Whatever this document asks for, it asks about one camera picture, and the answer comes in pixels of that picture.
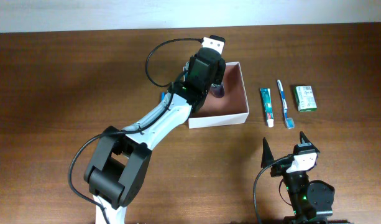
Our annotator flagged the green soap box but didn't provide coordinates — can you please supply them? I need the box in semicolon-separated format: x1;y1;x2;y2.
295;86;317;112

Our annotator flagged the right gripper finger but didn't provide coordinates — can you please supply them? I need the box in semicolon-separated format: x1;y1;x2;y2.
261;138;275;169
299;131;312;146

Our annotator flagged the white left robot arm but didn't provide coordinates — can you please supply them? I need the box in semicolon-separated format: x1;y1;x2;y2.
84;47;226;223

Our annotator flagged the blue white toothbrush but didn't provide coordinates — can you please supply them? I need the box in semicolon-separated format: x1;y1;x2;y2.
277;80;295;129

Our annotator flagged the green toothpaste tube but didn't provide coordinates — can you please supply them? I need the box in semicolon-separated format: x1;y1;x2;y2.
260;88;274;128

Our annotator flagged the blue disposable razor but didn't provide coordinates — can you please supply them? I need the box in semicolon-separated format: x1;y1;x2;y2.
160;92;165;101

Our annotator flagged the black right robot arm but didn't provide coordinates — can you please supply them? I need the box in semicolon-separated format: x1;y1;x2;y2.
253;131;349;224

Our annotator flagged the pink open box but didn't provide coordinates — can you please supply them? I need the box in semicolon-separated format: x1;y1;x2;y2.
188;62;249;129

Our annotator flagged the purple pump soap bottle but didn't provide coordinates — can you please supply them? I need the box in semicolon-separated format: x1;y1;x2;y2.
210;84;225;98

